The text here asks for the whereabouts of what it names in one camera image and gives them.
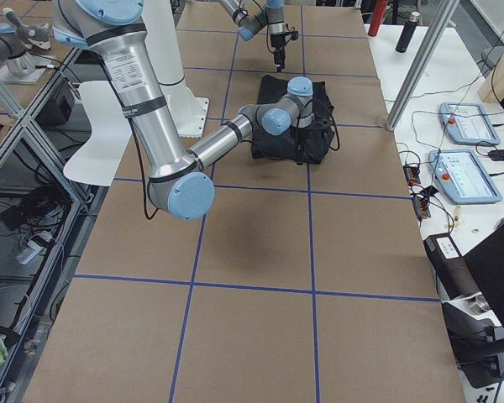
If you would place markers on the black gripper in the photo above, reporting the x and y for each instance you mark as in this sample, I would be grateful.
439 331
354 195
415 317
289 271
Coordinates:
278 42
302 133

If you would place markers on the black graphic t-shirt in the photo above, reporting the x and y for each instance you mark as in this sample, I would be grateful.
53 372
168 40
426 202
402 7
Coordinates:
282 147

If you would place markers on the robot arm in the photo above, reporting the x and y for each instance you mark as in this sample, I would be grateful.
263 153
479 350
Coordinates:
137 45
270 17

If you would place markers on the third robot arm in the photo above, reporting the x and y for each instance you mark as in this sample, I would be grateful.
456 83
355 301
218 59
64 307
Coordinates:
17 65

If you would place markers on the red bottle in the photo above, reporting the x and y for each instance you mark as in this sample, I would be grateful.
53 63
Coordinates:
377 17

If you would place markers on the orange black connector strip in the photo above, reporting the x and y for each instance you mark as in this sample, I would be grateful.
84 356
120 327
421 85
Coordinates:
411 173

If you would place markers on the black water bottle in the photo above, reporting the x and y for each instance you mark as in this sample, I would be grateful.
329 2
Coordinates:
407 32

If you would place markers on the near teach pendant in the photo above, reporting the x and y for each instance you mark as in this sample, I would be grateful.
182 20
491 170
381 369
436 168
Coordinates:
461 177

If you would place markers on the teach pendant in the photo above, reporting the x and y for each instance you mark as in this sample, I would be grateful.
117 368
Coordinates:
461 177
467 123

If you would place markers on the far teach pendant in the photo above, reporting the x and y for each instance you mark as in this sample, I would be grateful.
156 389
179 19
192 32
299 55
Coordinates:
467 123

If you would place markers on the white plastic chair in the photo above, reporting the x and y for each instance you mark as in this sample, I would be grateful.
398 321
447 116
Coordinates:
96 162

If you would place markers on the black box with label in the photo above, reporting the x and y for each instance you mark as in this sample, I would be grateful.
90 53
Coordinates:
449 265

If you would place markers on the black office chair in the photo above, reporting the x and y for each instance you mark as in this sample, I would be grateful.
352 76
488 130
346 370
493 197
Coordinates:
478 344

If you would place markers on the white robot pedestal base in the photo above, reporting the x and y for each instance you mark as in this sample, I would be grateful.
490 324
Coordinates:
188 112

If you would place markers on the aluminium frame post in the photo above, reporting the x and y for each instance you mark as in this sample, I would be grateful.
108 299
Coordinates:
430 41

